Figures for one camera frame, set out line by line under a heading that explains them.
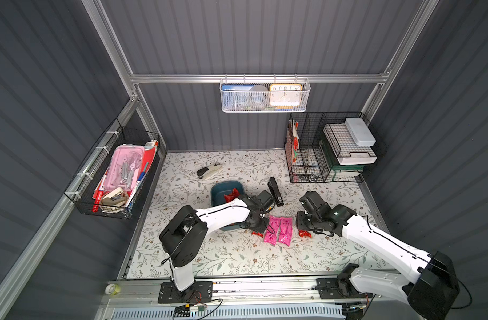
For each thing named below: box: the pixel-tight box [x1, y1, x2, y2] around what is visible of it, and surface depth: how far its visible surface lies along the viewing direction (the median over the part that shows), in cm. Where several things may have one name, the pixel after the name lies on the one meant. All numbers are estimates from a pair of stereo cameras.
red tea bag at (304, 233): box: [298, 229, 312, 238], surface depth 86 cm
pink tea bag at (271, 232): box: [264, 215, 280, 246], surface depth 87 cm
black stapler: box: [267, 176, 284, 208], surface depth 101 cm
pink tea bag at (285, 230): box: [278, 216, 293, 247], surface depth 88 cm
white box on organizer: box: [344, 117, 376, 146], surface depth 100 cm
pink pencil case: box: [104, 144, 145, 192], surface depth 74 cm
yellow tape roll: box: [105, 283, 121, 296], surface depth 76 cm
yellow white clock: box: [269, 84, 303, 110], surface depth 91 cm
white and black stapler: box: [196, 162, 224, 180], surface depth 111 cm
